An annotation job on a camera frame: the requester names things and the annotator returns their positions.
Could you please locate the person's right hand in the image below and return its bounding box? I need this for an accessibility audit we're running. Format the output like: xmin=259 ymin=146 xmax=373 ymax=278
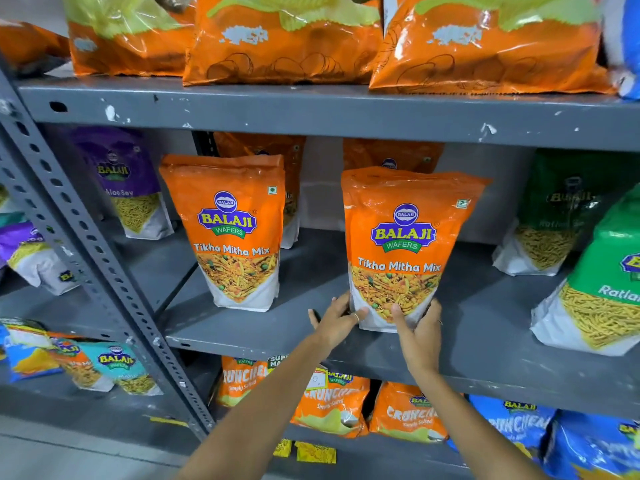
xmin=390 ymin=299 xmax=444 ymax=378

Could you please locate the person's left hand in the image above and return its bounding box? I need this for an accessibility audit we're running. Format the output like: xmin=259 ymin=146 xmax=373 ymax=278
xmin=308 ymin=292 xmax=369 ymax=351

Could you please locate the orange snack mix pouch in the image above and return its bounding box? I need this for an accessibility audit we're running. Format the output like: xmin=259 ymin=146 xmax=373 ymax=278
xmin=341 ymin=167 xmax=492 ymax=334
xmin=213 ymin=132 xmax=307 ymax=250
xmin=342 ymin=138 xmax=445 ymax=175
xmin=159 ymin=154 xmax=286 ymax=313

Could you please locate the person's left forearm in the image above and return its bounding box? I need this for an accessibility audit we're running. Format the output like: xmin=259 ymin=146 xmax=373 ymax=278
xmin=176 ymin=335 xmax=332 ymax=480

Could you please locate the person's right forearm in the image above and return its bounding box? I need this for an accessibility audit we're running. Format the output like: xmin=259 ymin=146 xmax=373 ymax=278
xmin=409 ymin=367 xmax=550 ymax=480

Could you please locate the orange simply salted chips bag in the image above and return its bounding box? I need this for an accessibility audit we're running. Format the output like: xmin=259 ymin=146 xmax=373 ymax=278
xmin=215 ymin=355 xmax=271 ymax=408
xmin=291 ymin=366 xmax=371 ymax=439
xmin=369 ymin=382 xmax=452 ymax=444

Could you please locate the green sev snack pouch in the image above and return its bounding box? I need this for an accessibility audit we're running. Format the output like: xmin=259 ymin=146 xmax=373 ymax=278
xmin=530 ymin=184 xmax=640 ymax=357
xmin=492 ymin=149 xmax=640 ymax=277

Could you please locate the teal snack pouch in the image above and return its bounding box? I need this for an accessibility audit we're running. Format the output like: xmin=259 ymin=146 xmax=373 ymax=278
xmin=79 ymin=342 xmax=164 ymax=397
xmin=0 ymin=184 xmax=27 ymax=228

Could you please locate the grey metal shelf rack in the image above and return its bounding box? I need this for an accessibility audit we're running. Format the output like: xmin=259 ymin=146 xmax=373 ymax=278
xmin=0 ymin=52 xmax=640 ymax=480

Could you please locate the small orange snack pouch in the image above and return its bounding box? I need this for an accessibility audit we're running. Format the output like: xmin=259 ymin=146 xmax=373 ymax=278
xmin=47 ymin=334 xmax=115 ymax=393

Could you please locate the purple sev snack pouch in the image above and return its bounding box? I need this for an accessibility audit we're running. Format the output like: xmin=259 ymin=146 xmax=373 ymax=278
xmin=0 ymin=221 xmax=81 ymax=296
xmin=69 ymin=126 xmax=175 ymax=241

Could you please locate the large orange chips bag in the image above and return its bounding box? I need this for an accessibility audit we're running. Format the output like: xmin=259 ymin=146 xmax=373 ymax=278
xmin=369 ymin=0 xmax=617 ymax=95
xmin=61 ymin=0 xmax=197 ymax=78
xmin=182 ymin=0 xmax=384 ymax=87
xmin=0 ymin=20 xmax=71 ymax=76

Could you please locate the blue and yellow snack packet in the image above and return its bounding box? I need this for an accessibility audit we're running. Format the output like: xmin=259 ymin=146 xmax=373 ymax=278
xmin=0 ymin=318 xmax=64 ymax=384

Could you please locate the large blue chips bag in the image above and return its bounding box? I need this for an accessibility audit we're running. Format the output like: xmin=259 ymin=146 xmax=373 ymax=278
xmin=599 ymin=0 xmax=640 ymax=101

